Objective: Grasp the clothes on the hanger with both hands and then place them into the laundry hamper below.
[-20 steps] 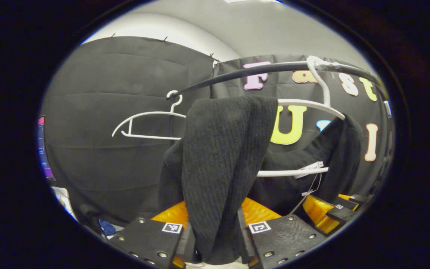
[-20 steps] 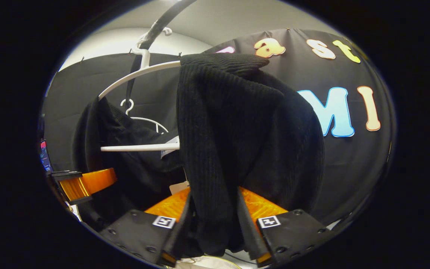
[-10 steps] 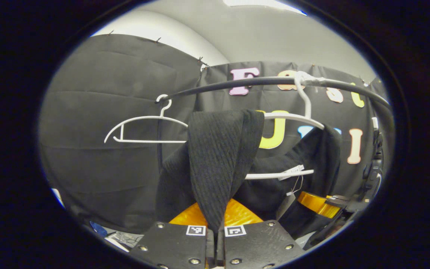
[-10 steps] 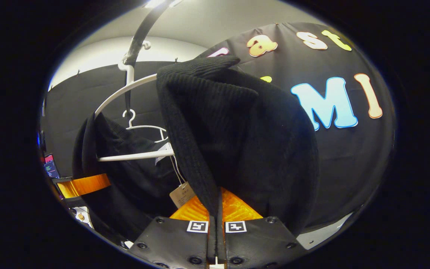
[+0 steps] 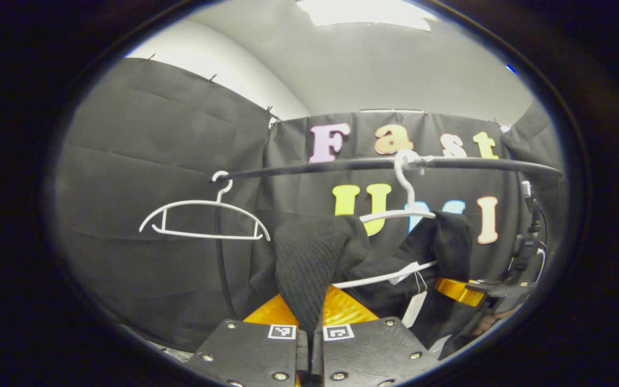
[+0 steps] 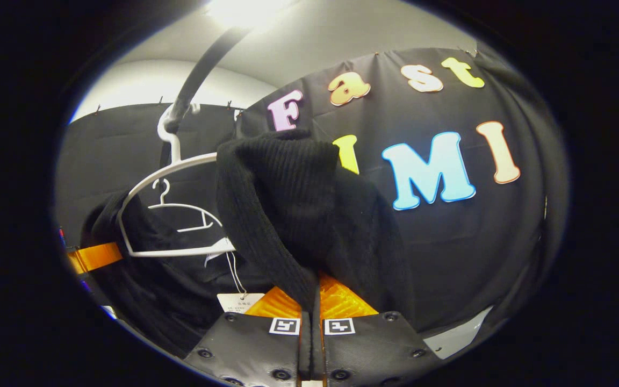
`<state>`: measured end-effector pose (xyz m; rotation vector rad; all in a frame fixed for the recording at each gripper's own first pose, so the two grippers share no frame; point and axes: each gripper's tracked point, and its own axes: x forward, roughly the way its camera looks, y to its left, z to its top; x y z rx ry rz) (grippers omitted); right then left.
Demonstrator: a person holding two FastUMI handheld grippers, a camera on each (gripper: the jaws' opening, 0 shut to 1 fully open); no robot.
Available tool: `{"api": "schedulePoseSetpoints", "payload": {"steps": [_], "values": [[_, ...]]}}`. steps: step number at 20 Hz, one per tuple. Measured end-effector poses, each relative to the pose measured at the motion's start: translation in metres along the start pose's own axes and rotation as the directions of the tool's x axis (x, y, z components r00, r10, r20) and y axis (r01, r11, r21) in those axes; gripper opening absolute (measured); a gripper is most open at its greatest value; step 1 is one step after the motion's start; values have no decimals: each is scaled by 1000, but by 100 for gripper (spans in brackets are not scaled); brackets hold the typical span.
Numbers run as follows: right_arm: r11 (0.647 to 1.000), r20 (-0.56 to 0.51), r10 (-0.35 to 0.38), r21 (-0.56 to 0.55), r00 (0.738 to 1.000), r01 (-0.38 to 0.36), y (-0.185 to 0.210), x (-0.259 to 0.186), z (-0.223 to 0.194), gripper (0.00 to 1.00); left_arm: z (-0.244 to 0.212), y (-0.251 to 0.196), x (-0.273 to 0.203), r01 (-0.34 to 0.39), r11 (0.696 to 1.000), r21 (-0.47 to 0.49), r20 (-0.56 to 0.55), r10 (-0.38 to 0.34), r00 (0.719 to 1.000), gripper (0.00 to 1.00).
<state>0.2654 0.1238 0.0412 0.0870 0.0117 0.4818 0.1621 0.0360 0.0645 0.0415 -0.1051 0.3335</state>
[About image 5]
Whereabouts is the white plastic clothes hanger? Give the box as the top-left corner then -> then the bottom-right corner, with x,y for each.
139,171 -> 271,241
333,149 -> 439,291

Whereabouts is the black knit garment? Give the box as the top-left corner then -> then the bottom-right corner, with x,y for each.
250,211 -> 474,350

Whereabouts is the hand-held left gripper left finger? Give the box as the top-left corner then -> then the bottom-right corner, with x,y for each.
183,293 -> 310,387

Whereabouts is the black backdrop cloth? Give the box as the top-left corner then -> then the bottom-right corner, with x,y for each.
52,58 -> 565,353

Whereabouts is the large ceiling light panel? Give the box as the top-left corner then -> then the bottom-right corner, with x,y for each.
296,0 -> 439,32

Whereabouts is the black metal clothes rack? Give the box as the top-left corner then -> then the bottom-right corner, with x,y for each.
214,156 -> 563,320

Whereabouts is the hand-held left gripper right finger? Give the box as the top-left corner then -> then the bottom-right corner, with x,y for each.
312,285 -> 442,387

